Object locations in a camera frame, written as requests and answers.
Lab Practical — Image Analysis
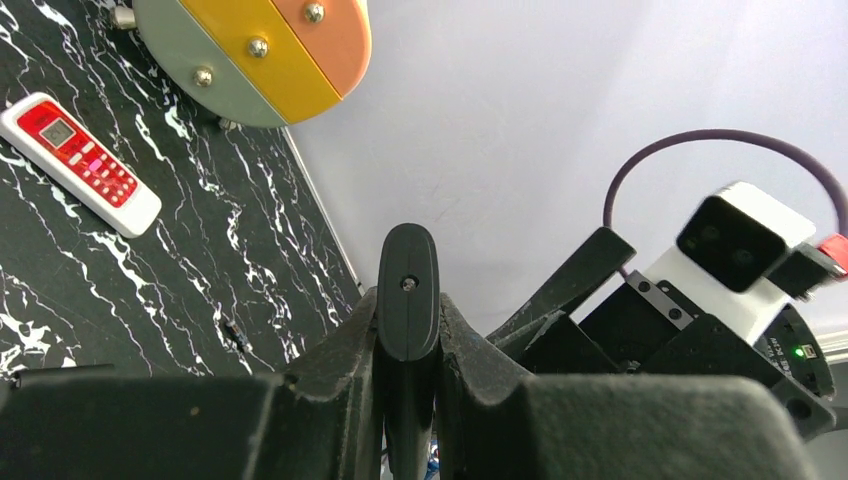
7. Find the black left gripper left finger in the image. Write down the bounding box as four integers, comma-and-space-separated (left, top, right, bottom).
1, 290, 382, 479

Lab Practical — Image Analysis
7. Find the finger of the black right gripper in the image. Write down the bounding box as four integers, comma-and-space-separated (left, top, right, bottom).
487, 227, 636, 345
510, 311, 621, 375

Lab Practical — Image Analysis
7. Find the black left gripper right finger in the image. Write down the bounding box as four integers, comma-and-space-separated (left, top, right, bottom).
436, 296, 818, 479

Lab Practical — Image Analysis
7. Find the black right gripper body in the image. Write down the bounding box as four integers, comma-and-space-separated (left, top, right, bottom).
579, 278, 838, 440

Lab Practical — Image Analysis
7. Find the blue battery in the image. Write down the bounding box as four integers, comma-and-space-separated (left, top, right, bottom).
424, 440, 440, 480

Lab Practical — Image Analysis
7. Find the white remote control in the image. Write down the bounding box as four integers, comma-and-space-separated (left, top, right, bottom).
1, 92, 162, 239

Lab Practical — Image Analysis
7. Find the black battery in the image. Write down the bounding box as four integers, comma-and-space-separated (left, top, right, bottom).
223, 320, 253, 353

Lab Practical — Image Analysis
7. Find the round orange drawer cabinet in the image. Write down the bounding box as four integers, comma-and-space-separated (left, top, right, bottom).
109, 0, 372, 129

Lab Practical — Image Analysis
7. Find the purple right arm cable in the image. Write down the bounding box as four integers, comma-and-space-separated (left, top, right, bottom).
601, 128, 848, 240

